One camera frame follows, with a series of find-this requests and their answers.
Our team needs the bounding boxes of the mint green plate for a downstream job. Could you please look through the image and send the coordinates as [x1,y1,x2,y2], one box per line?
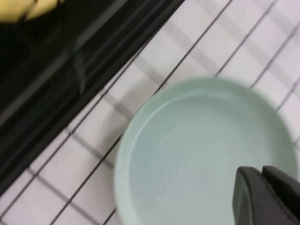
[114,76,300,225]

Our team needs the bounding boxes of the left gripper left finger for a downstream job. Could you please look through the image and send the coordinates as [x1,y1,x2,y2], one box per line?
[231,165,300,225]

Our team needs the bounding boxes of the black plastic drip tray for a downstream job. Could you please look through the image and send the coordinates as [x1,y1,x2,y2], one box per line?
[0,0,186,195]

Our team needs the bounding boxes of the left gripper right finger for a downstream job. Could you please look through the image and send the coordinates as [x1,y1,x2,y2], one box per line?
[261,165,300,222]

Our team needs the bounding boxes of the white grid tablecloth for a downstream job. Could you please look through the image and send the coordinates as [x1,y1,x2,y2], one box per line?
[0,0,300,225]

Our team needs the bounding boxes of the yellow plate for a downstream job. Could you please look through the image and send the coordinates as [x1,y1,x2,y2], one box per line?
[0,0,60,23]

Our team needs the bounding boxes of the black wire dish rack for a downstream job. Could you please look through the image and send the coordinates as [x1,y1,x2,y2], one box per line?
[0,0,183,132]

